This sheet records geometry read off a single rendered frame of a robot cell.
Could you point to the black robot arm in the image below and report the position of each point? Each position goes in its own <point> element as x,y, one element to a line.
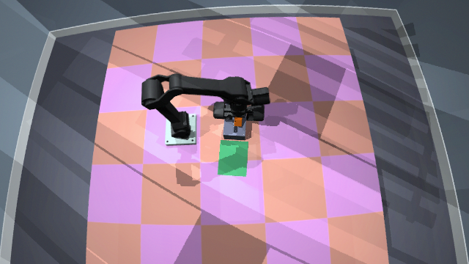
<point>234,90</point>

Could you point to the orange l-shaped part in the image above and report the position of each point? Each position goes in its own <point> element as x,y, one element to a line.
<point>238,121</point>

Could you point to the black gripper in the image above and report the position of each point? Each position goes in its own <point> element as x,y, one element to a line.
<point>225,112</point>

